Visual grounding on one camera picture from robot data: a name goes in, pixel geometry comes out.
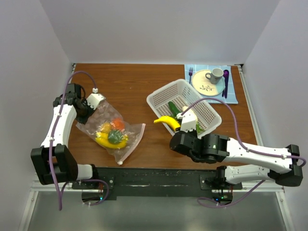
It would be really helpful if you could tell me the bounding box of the fake green lime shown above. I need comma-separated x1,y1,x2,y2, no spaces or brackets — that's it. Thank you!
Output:
196,124,205,134

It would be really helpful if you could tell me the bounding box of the fake white radish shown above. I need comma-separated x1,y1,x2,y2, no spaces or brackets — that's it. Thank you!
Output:
182,106,198,123

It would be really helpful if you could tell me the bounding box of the clear zip top bag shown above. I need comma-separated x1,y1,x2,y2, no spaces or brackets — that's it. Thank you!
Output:
77,100,146,166

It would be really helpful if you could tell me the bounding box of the fake yellow banana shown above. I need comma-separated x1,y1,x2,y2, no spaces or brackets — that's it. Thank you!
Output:
95,133,128,149
154,115,180,131

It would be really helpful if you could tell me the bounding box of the fake green cucumber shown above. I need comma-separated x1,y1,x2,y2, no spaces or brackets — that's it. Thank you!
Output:
168,102,181,117

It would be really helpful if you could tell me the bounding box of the fake orange fruit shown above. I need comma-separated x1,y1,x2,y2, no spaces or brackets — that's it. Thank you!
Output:
112,118,125,130

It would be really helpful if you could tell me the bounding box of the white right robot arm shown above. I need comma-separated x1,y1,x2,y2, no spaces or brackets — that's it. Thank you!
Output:
169,131,303,189

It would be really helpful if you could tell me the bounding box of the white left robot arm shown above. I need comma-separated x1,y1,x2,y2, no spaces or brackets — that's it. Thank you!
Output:
30,84,105,189

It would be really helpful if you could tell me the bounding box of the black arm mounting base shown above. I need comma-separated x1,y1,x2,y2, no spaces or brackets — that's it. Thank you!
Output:
72,167,242,202

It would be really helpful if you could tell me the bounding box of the fake yellow lemon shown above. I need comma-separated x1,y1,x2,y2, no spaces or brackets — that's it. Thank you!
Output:
100,122,112,133

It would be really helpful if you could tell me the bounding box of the fake green bell pepper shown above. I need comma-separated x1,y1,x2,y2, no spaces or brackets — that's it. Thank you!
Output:
107,129,124,144

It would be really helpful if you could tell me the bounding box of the white perforated plastic basket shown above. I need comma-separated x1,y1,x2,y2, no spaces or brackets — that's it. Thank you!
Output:
146,78,222,137

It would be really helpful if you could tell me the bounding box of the cream and teal plate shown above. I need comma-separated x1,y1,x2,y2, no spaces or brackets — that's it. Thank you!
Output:
191,69,225,97

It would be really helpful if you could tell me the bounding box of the purple plastic fork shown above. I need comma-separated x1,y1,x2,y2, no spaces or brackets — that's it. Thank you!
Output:
189,67,193,84

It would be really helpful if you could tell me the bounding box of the blue checkered cloth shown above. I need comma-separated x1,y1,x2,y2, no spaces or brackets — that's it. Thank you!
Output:
184,64,239,105

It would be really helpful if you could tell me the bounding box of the grey ceramic mug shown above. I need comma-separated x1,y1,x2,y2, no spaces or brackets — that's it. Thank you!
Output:
205,68,224,85

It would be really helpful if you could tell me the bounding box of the purple plastic spoon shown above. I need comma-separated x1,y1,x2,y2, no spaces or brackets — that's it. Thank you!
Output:
222,70,230,99

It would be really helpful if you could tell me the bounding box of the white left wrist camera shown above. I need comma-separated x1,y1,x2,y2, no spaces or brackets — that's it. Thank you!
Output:
87,93,105,110

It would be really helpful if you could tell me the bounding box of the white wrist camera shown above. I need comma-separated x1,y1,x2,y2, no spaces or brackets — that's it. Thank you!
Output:
177,111,197,132
87,93,105,110

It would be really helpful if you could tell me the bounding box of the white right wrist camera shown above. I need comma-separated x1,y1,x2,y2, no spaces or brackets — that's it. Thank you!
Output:
177,111,197,132

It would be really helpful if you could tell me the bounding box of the aluminium table frame rail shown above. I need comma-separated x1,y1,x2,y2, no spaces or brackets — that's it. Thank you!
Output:
235,64,295,231

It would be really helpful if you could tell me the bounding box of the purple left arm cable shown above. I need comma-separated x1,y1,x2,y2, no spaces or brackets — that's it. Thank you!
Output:
48,70,110,211

